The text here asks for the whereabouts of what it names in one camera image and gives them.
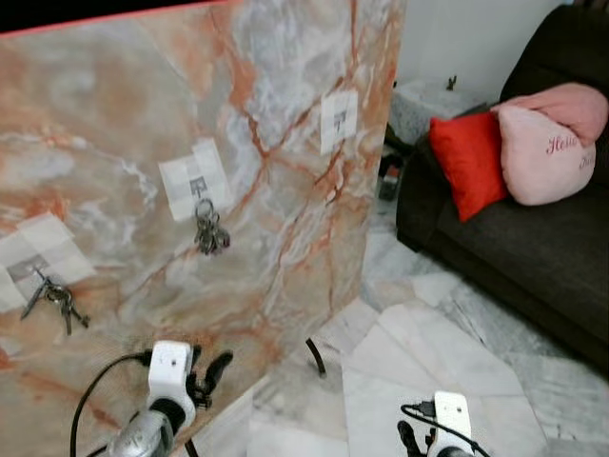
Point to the key bunch with long keys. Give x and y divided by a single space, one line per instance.
57 295

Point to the black panel stand leg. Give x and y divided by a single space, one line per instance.
317 360

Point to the dark brown sofa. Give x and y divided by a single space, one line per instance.
514 257

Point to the black device on floor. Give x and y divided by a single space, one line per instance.
389 181

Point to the orange grey marble panel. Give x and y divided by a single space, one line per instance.
143 95

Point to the red cushion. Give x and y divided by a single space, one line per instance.
468 162

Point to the pink embroidered cushion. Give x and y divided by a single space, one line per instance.
542 162

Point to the grey speckled side table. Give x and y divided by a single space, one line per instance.
423 105

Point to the small dark table ornament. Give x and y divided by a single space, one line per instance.
451 83

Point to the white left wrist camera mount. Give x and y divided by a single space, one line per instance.
171 371

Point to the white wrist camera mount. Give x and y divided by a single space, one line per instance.
453 419
171 371

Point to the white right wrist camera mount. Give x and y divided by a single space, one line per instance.
453 419

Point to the white taped wall hook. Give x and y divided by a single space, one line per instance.
43 246
195 176
339 122

